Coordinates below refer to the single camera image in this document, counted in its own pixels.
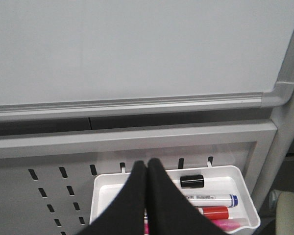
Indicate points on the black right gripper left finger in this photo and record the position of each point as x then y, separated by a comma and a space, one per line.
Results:
125, 215

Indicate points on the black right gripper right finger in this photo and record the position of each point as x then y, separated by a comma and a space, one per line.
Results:
168, 211

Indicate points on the black marker cap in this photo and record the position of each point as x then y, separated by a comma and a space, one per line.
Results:
192, 181

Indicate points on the red cap marker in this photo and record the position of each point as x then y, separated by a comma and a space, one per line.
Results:
214, 213

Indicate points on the pink highlighter marker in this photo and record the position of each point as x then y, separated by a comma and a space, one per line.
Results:
230, 224

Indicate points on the white marker blue cap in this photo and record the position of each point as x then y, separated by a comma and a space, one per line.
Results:
227, 200

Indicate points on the white plastic marker tray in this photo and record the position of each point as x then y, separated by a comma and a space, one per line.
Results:
218, 180

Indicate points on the grey metal pegboard stand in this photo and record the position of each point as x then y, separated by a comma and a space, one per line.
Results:
48, 167

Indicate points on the beige chair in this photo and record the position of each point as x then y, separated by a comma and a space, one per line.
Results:
282, 202

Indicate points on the white whiteboard with aluminium frame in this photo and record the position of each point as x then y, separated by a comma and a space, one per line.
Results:
78, 58

